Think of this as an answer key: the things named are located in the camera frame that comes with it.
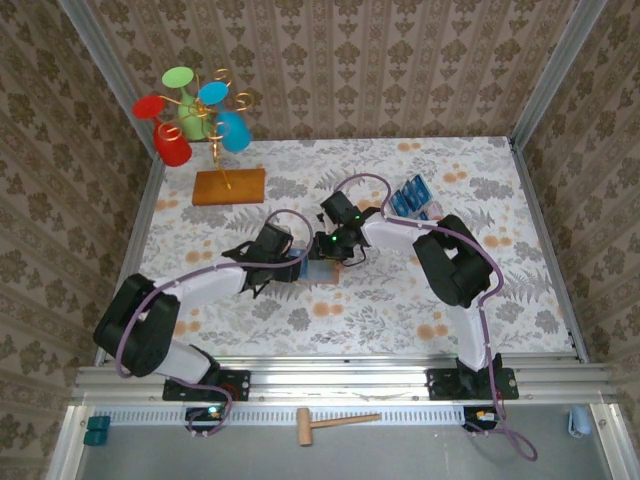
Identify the wooden mallet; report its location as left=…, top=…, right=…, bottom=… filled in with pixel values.
left=296, top=407, right=383, bottom=448

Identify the aluminium frame post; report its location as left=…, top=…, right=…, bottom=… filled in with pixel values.
left=56, top=0, right=156, bottom=149
left=508, top=0, right=609, bottom=149

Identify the blue plastic goblet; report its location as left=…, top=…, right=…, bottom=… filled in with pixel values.
left=197, top=82, right=252, bottom=153

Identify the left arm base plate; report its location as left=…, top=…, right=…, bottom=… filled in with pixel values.
left=163, top=368, right=251, bottom=402

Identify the light blue roll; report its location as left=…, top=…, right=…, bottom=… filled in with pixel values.
left=568, top=405, right=591, bottom=439

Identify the aluminium side rail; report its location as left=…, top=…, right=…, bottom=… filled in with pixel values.
left=94, top=144, right=169, bottom=365
left=507, top=137, right=591, bottom=365

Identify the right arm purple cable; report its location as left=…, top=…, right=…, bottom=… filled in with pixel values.
left=332, top=173, right=540, bottom=463

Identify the aluminium front rail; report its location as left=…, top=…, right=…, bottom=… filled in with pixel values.
left=72, top=355, right=617, bottom=406

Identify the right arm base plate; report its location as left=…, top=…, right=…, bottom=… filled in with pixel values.
left=427, top=367, right=520, bottom=401

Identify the gold wire rack wooden base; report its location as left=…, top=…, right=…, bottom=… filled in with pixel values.
left=158, top=68, right=267, bottom=207

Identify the floral tablecloth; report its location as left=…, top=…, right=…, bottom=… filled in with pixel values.
left=119, top=135, right=576, bottom=359

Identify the slotted cable duct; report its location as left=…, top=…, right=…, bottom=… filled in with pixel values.
left=92, top=408, right=471, bottom=427

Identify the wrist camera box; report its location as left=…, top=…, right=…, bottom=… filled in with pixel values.
left=254, top=222, right=294, bottom=257
left=319, top=191, right=358, bottom=226

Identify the green plastic goblet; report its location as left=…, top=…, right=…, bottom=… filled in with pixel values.
left=161, top=67, right=214, bottom=141

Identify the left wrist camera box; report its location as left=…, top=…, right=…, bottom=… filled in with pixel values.
left=254, top=222, right=294, bottom=257

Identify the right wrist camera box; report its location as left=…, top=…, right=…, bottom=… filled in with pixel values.
left=319, top=191, right=358, bottom=226

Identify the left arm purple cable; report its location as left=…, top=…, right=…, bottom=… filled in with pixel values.
left=114, top=208, right=314, bottom=440

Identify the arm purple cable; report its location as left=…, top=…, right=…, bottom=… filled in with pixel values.
left=332, top=173, right=540, bottom=463
left=114, top=208, right=314, bottom=440

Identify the clear plastic card box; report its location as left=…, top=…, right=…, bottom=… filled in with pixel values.
left=387, top=172, right=445, bottom=225

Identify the red plastic goblet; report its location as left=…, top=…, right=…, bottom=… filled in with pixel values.
left=132, top=95, right=194, bottom=168

